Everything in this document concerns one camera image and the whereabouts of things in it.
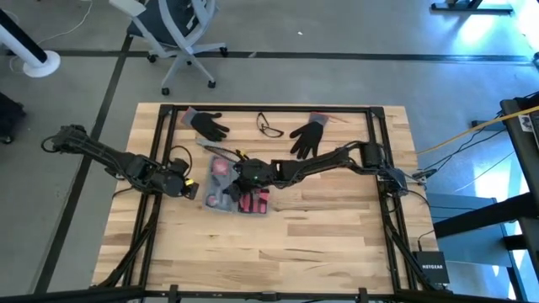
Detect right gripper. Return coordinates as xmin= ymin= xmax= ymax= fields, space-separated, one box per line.
xmin=221 ymin=157 xmax=275 ymax=204

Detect grey plastic tool case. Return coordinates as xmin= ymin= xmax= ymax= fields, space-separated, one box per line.
xmin=204 ymin=154 xmax=271 ymax=216

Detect red tool with white label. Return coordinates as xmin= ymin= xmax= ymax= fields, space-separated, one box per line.
xmin=211 ymin=159 xmax=231 ymax=177

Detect black work glove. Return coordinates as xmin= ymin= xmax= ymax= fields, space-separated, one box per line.
xmin=180 ymin=106 xmax=231 ymax=143
xmin=289 ymin=111 xmax=329 ymax=160

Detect black-framed safety glasses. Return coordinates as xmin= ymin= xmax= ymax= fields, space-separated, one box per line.
xmin=255 ymin=111 xmax=285 ymax=140

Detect light grey mesh office chair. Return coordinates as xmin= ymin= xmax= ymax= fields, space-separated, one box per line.
xmin=108 ymin=0 xmax=228 ymax=97

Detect black bag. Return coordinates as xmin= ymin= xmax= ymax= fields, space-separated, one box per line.
xmin=0 ymin=92 xmax=26 ymax=146

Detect white tower fan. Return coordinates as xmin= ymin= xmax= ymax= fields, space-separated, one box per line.
xmin=0 ymin=8 xmax=61 ymax=79

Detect black stand base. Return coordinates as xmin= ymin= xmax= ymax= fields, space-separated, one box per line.
xmin=429 ymin=0 xmax=515 ymax=16

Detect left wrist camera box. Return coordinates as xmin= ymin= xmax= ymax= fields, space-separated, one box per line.
xmin=170 ymin=157 xmax=190 ymax=174

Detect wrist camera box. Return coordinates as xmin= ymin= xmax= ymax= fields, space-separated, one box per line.
xmin=170 ymin=157 xmax=190 ymax=174
xmin=242 ymin=159 xmax=270 ymax=184

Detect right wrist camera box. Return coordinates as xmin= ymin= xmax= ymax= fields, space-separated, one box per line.
xmin=242 ymin=159 xmax=270 ymax=184

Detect black left camera cable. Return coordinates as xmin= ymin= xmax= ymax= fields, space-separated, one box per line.
xmin=169 ymin=145 xmax=194 ymax=169

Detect black camera cable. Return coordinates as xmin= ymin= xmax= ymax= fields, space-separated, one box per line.
xmin=169 ymin=145 xmax=194 ymax=169
xmin=201 ymin=142 xmax=250 ymax=164

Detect black right camera cable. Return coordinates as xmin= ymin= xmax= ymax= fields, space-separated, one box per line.
xmin=201 ymin=142 xmax=250 ymax=164

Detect black metal table frame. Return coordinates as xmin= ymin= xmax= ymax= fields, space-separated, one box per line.
xmin=88 ymin=104 xmax=454 ymax=303

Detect black Netgear network switch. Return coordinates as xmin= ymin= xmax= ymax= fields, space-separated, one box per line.
xmin=411 ymin=250 xmax=451 ymax=285

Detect black workbench frame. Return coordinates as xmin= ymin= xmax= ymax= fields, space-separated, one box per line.
xmin=431 ymin=94 xmax=539 ymax=303

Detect yellow cable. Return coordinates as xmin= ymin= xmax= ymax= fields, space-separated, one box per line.
xmin=416 ymin=104 xmax=539 ymax=156

